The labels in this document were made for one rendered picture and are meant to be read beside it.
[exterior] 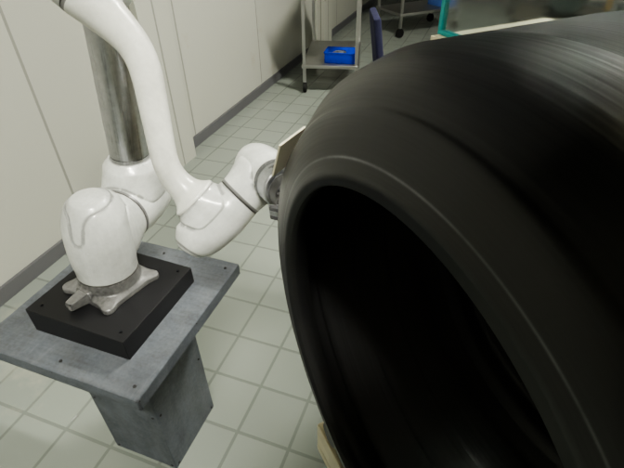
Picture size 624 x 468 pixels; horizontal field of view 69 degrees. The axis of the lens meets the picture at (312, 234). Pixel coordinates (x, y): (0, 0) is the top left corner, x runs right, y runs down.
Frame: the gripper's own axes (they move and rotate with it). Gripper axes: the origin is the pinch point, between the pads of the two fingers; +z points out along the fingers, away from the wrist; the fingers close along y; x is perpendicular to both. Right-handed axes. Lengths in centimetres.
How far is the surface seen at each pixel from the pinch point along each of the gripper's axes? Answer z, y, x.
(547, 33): 35.0, -1.8, -32.0
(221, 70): -320, 67, 25
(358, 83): 25.5, -10.0, -28.8
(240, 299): -119, 7, 97
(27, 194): -187, -72, 46
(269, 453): -44, -8, 107
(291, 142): 12.7, -10.9, -20.9
